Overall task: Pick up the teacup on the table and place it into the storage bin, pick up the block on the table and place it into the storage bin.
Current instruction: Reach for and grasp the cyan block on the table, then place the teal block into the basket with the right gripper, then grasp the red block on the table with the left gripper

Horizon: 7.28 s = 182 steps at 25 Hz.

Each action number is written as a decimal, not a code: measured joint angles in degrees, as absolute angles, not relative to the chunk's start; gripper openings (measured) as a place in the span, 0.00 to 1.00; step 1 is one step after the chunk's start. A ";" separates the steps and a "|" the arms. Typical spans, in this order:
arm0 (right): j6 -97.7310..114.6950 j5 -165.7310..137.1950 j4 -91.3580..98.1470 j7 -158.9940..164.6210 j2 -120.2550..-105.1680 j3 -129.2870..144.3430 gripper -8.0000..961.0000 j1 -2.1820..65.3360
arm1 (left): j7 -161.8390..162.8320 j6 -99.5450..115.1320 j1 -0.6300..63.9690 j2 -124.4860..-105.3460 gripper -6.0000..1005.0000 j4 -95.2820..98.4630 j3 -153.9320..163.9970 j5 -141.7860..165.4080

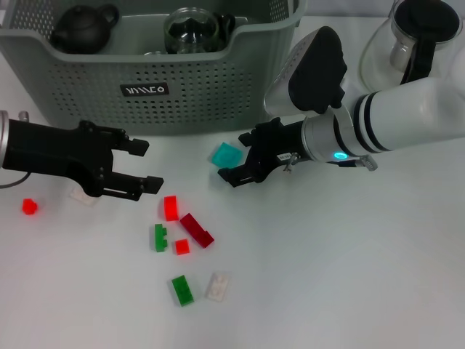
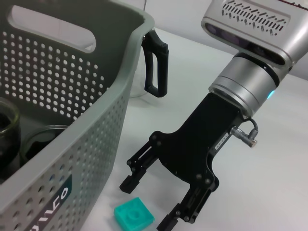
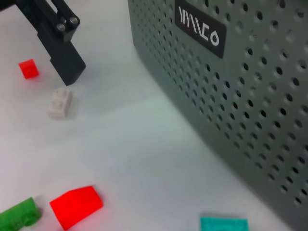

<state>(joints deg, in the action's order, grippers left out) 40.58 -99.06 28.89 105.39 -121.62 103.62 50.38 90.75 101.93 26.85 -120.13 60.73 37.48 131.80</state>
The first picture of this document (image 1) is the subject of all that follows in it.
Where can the glass teacup black sleeve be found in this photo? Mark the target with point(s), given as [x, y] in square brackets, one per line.
[152, 53]
[190, 34]

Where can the green notched brick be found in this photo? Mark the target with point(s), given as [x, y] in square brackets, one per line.
[159, 240]

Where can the dark clay teapot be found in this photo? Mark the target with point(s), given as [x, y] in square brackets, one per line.
[83, 31]

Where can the left gripper silver connector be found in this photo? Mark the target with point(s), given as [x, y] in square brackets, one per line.
[24, 115]

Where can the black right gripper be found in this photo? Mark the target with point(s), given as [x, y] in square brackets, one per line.
[279, 145]

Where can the right gripper silver connector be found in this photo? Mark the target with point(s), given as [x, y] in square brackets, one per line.
[292, 161]

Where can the grey perforated storage bin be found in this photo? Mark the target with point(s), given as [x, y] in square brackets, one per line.
[91, 109]

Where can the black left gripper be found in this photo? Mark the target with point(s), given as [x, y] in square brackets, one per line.
[54, 152]

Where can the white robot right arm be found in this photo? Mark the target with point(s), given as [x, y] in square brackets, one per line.
[417, 116]

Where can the small red square brick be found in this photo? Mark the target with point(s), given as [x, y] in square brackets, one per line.
[181, 247]

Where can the green rectangular brick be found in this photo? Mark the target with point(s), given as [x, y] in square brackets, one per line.
[182, 291]

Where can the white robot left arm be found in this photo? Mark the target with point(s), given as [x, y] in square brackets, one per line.
[3, 140]

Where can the dark red long brick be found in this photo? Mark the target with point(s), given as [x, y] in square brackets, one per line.
[196, 230]

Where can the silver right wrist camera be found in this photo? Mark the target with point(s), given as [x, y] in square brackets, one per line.
[309, 80]

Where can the bright red rectangular brick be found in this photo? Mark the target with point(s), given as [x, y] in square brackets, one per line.
[170, 209]

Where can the tiny red cube brick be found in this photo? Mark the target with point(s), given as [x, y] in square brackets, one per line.
[29, 206]

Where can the teal square brick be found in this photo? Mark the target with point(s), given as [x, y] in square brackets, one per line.
[225, 155]

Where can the gripper silver connector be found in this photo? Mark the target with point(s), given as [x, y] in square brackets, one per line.
[24, 115]
[292, 161]

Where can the white toy brick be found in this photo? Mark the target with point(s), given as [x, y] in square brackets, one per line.
[80, 198]
[219, 287]

